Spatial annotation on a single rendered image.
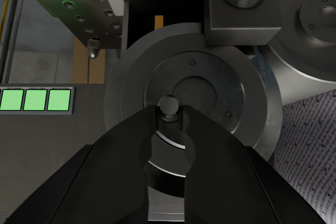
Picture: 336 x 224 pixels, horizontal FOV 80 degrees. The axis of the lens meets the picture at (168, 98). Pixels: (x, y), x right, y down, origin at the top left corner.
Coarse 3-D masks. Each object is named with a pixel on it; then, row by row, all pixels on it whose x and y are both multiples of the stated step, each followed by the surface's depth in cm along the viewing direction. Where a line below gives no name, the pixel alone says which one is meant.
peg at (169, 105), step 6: (168, 96) 12; (174, 96) 12; (162, 102) 12; (168, 102) 12; (174, 102) 12; (162, 108) 12; (168, 108) 12; (174, 108) 12; (162, 114) 12; (168, 114) 12; (174, 114) 12; (168, 120) 13; (174, 120) 14
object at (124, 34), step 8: (128, 0) 19; (128, 8) 19; (128, 16) 19; (136, 16) 23; (144, 16) 30; (152, 16) 41; (128, 24) 19; (136, 24) 23; (144, 24) 30; (152, 24) 41; (128, 32) 19; (136, 32) 23; (144, 32) 30; (128, 40) 19; (136, 40) 23
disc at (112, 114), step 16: (160, 32) 18; (176, 32) 18; (192, 32) 18; (128, 48) 18; (144, 48) 18; (240, 48) 18; (128, 64) 18; (256, 64) 17; (112, 80) 17; (272, 80) 17; (112, 96) 17; (272, 96) 17; (112, 112) 17; (272, 112) 16; (272, 128) 16; (256, 144) 16; (272, 144) 16; (160, 176) 16; (176, 176) 16; (176, 192) 15
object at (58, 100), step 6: (54, 90) 51; (60, 90) 51; (66, 90) 50; (54, 96) 50; (60, 96) 50; (66, 96) 50; (48, 102) 50; (54, 102) 50; (60, 102) 50; (66, 102) 50; (48, 108) 50; (54, 108) 50; (60, 108) 50; (66, 108) 50
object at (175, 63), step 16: (160, 64) 15; (176, 64) 15; (192, 64) 15; (208, 64) 15; (224, 64) 15; (160, 80) 15; (176, 80) 15; (192, 80) 15; (208, 80) 15; (224, 80) 15; (240, 80) 15; (144, 96) 15; (160, 96) 15; (176, 96) 15; (192, 96) 15; (208, 96) 15; (224, 96) 15; (240, 96) 15; (208, 112) 15; (224, 112) 14; (240, 112) 14; (160, 128) 14; (176, 128) 14; (176, 144) 14
